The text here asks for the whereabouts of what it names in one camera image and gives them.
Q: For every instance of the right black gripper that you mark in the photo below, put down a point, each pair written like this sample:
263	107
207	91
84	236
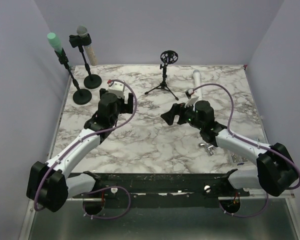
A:
179	109

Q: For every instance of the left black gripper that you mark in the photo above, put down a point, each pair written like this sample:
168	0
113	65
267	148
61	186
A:
127	108

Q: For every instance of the white microphone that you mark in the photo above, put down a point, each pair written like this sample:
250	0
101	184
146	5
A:
197	82

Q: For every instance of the black tripod shock mount stand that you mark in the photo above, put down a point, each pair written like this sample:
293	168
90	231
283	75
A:
167	57

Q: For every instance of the mint green microphone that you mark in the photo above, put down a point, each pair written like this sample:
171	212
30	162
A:
55	43

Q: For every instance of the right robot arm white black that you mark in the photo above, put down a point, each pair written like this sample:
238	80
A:
274	171

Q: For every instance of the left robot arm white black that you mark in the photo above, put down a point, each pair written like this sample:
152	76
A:
77	150

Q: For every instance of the black round base clip stand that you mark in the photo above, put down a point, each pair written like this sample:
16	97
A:
92	81

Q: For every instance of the glitter silver mesh microphone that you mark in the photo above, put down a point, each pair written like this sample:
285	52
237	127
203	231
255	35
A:
82	32

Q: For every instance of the chrome faucet fitting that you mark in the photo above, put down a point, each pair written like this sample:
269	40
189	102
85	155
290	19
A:
208	147

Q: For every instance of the clear screw organizer box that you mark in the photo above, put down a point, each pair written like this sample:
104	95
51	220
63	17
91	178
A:
237	159

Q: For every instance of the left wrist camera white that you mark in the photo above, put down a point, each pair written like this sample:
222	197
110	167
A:
116	88

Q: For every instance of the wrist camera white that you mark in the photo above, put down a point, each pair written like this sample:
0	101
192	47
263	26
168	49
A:
192	98
116	88

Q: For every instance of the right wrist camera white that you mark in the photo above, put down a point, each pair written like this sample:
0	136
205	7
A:
192	98

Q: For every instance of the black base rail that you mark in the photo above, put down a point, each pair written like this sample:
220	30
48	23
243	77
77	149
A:
139	190

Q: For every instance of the aluminium extrusion frame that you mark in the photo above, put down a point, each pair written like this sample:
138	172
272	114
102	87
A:
30	212

